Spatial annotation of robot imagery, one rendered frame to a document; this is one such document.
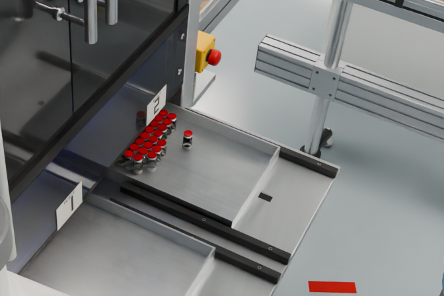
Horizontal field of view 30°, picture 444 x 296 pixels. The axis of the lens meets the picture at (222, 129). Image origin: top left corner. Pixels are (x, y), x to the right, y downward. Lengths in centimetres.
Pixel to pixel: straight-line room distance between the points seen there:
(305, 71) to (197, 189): 104
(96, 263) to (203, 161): 37
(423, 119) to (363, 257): 54
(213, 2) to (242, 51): 139
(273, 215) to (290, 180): 12
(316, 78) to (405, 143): 73
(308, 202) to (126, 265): 44
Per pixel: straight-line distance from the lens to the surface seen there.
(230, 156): 192
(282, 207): 184
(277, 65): 282
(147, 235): 175
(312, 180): 191
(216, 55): 199
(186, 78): 195
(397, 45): 334
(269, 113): 338
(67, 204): 161
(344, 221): 304
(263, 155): 194
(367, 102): 277
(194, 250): 173
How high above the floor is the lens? 224
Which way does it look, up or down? 43 degrees down
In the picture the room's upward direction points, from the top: 7 degrees clockwise
